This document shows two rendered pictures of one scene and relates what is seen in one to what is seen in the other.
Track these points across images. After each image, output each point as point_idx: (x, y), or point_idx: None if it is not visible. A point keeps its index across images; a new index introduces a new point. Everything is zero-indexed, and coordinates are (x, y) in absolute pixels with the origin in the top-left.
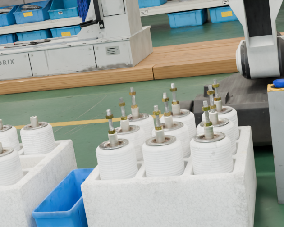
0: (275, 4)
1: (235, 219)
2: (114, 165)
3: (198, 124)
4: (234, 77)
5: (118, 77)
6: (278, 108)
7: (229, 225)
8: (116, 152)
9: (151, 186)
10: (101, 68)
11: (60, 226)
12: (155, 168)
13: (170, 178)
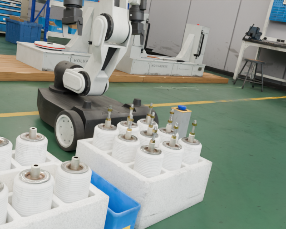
0: (121, 54)
1: (203, 186)
2: (160, 165)
3: (87, 127)
4: (46, 92)
5: None
6: (184, 121)
7: (199, 191)
8: (163, 156)
9: (180, 175)
10: None
11: (131, 219)
12: (177, 163)
13: (186, 169)
